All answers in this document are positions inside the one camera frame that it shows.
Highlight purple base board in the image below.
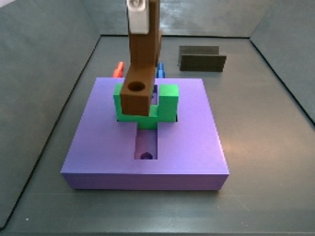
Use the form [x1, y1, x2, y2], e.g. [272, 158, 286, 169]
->
[62, 77, 229, 190]

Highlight brown T-shaped block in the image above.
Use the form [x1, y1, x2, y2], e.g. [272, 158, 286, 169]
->
[121, 0, 162, 116]

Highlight red peg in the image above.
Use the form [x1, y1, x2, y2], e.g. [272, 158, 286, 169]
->
[113, 62, 125, 77]

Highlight blue peg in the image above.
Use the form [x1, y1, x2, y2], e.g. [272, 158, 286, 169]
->
[157, 63, 166, 78]

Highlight green U-shaped block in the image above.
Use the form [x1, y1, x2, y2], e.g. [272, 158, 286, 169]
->
[114, 83, 181, 130]

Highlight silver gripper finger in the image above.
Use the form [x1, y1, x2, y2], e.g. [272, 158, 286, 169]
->
[126, 0, 150, 34]

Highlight black angle bracket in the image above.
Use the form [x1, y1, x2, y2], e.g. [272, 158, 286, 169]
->
[179, 46, 227, 72]

